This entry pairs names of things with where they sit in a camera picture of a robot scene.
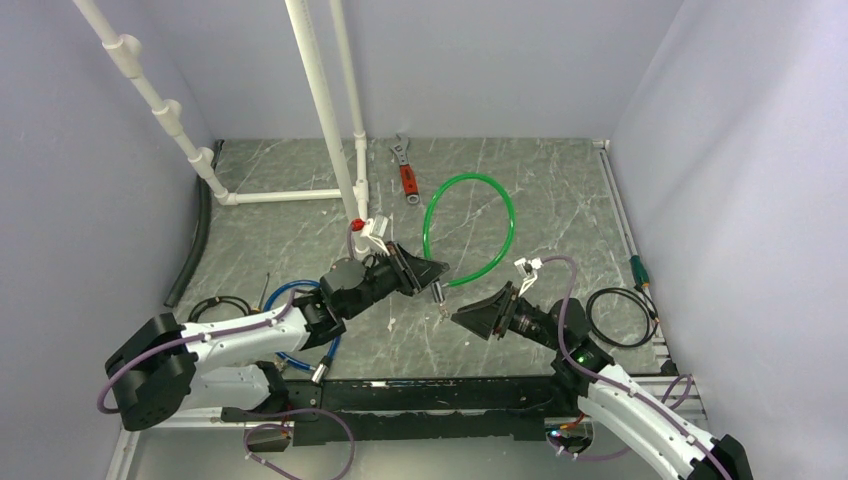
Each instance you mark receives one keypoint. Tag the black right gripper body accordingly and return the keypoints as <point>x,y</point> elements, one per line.
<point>526,320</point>

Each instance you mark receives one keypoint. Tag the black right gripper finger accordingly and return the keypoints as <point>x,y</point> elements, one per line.
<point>487,308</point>
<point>482,324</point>

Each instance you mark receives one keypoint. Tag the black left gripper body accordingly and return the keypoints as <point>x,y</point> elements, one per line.
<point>385,277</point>

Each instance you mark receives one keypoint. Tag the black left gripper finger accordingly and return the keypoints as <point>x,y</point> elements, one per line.
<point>418,280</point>
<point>415,264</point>

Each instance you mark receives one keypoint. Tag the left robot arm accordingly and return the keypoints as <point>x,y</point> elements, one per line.
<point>167,367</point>

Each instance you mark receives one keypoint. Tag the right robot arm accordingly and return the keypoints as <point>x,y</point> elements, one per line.
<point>588,378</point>

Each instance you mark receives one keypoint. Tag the black foam tube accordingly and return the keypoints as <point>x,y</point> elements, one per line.
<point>198,245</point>

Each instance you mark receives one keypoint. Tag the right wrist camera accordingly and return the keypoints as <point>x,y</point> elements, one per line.
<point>529,270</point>

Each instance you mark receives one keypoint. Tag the red handled adjustable wrench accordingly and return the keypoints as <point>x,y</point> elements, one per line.
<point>409,184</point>

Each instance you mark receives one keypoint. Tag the blue cable lock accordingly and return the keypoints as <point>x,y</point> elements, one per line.
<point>294,321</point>

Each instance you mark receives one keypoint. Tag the green handled screwdriver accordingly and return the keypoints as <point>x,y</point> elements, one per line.
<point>639,273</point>

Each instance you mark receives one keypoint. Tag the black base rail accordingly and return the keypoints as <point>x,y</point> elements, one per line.
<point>522,408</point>

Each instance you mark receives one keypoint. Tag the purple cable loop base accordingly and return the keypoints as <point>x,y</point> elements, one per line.
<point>286,427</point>

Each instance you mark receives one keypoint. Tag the white pvc pipe frame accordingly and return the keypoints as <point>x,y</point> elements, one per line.
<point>227,48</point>

